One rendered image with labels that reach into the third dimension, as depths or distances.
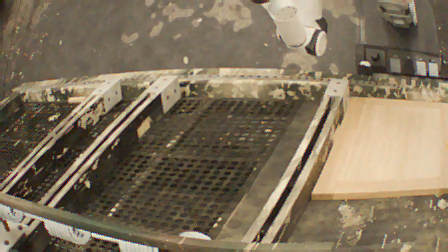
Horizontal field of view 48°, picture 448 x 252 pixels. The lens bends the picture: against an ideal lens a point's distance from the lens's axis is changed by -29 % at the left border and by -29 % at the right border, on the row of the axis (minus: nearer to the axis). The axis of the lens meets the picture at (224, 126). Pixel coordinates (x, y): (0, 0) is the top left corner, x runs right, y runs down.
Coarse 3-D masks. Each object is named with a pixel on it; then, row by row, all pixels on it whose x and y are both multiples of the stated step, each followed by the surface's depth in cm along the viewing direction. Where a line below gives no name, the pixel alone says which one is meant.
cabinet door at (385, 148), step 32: (352, 96) 189; (352, 128) 168; (384, 128) 166; (416, 128) 162; (352, 160) 152; (384, 160) 149; (416, 160) 144; (320, 192) 141; (352, 192) 137; (384, 192) 134; (416, 192) 131
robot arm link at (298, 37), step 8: (296, 24) 158; (280, 32) 163; (288, 32) 160; (296, 32) 161; (304, 32) 164; (312, 32) 168; (288, 40) 164; (296, 40) 164; (304, 40) 166; (312, 40) 167; (296, 48) 168; (304, 48) 168; (312, 48) 167
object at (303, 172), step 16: (336, 80) 187; (336, 96) 176; (320, 112) 168; (336, 112) 167; (320, 128) 164; (304, 144) 152; (320, 144) 151; (304, 160) 149; (320, 160) 149; (288, 176) 140; (304, 176) 138; (288, 192) 137; (304, 192) 136; (272, 208) 128; (288, 208) 127; (304, 208) 138; (256, 224) 123; (272, 224) 123; (288, 224) 126; (256, 240) 120; (272, 240) 117
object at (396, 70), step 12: (396, 60) 198; (408, 60) 197; (420, 60) 198; (432, 60) 196; (360, 72) 200; (372, 72) 205; (396, 72) 198; (408, 72) 196; (420, 72) 194; (432, 72) 191; (444, 72) 189
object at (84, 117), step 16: (112, 80) 215; (96, 96) 204; (112, 96) 211; (80, 112) 192; (96, 112) 200; (64, 128) 182; (80, 128) 190; (48, 144) 172; (64, 144) 180; (32, 160) 163; (48, 160) 170; (16, 176) 155; (32, 176) 160; (16, 192) 150
